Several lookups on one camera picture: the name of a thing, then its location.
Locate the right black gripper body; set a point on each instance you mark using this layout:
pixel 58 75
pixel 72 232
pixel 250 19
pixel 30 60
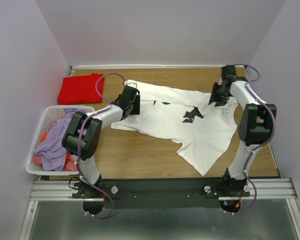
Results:
pixel 218 96

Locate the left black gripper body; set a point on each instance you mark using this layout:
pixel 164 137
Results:
pixel 135 106

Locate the white t-shirt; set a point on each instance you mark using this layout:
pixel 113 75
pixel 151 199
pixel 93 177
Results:
pixel 184 117

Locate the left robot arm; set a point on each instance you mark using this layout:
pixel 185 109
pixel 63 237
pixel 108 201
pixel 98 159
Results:
pixel 82 135

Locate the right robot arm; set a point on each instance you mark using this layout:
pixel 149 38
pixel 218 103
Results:
pixel 255 130

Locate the folded red t-shirt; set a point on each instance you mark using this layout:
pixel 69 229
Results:
pixel 79 90

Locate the white plastic laundry basket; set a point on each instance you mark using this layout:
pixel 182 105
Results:
pixel 49 116

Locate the orange pink garment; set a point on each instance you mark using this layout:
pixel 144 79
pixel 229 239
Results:
pixel 53 157

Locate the lavender t-shirt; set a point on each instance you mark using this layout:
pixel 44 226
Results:
pixel 59 127

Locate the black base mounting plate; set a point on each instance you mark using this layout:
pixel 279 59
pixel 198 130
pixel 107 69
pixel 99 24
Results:
pixel 158 193

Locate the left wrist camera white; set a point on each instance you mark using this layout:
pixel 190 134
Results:
pixel 131 83

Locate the aluminium rail frame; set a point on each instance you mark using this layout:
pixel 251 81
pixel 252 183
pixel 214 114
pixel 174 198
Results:
pixel 270 212

